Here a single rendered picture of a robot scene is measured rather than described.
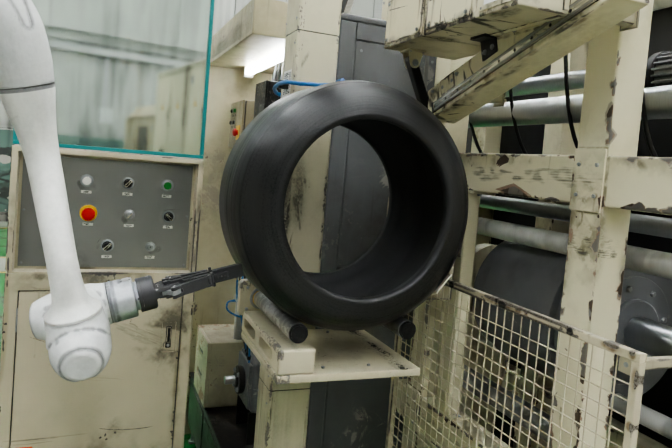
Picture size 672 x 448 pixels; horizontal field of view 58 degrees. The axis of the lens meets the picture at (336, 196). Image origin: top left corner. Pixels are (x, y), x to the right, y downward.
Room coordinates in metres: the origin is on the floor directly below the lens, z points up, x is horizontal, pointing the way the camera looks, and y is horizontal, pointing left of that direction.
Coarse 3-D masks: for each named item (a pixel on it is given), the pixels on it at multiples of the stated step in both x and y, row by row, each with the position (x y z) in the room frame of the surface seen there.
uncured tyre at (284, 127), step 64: (256, 128) 1.38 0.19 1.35; (320, 128) 1.31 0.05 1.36; (384, 128) 1.68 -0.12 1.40; (256, 192) 1.28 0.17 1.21; (448, 192) 1.44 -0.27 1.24; (256, 256) 1.30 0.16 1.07; (384, 256) 1.70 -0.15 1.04; (448, 256) 1.45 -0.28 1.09; (320, 320) 1.36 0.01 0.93; (384, 320) 1.41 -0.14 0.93
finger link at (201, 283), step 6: (204, 276) 1.33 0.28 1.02; (210, 276) 1.32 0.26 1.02; (186, 282) 1.30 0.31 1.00; (192, 282) 1.30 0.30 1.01; (198, 282) 1.31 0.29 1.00; (204, 282) 1.31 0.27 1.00; (174, 288) 1.27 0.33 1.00; (180, 288) 1.28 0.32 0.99; (186, 288) 1.29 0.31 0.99; (192, 288) 1.30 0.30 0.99; (198, 288) 1.31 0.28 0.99; (204, 288) 1.31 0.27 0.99; (180, 294) 1.28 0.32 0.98; (186, 294) 1.29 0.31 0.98
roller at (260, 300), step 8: (256, 296) 1.62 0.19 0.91; (264, 296) 1.59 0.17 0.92; (256, 304) 1.61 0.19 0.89; (264, 304) 1.54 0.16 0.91; (272, 304) 1.51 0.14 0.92; (264, 312) 1.53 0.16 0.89; (272, 312) 1.47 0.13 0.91; (280, 312) 1.44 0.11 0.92; (272, 320) 1.46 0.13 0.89; (280, 320) 1.40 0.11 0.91; (288, 320) 1.37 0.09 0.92; (296, 320) 1.37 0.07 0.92; (280, 328) 1.40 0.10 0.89; (288, 328) 1.34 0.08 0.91; (296, 328) 1.33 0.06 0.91; (304, 328) 1.34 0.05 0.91; (288, 336) 1.34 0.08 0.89; (296, 336) 1.33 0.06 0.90; (304, 336) 1.34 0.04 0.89
